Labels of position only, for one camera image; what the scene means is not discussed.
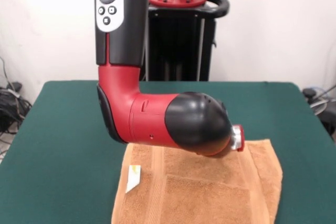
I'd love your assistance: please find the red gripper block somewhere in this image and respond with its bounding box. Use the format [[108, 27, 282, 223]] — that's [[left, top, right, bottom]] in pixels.
[[235, 124, 247, 153]]

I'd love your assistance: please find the tan terry towel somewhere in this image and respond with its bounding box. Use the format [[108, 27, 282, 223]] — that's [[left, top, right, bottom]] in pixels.
[[111, 138, 284, 224]]

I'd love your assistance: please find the dark green table cloth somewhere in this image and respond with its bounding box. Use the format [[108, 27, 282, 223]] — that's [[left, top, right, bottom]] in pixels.
[[0, 81, 336, 224]]

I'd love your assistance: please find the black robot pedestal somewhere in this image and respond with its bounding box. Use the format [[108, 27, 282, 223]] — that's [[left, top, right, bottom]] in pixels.
[[139, 0, 230, 82]]

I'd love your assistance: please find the black cable pile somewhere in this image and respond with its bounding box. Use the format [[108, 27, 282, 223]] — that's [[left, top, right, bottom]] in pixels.
[[0, 56, 34, 156]]

